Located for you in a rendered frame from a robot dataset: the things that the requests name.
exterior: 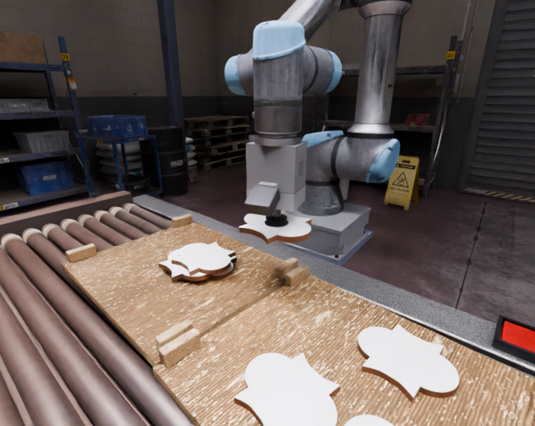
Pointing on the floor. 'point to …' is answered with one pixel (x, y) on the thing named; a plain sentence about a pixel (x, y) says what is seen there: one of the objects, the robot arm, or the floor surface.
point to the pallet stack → (217, 139)
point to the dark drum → (172, 135)
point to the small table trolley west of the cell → (118, 162)
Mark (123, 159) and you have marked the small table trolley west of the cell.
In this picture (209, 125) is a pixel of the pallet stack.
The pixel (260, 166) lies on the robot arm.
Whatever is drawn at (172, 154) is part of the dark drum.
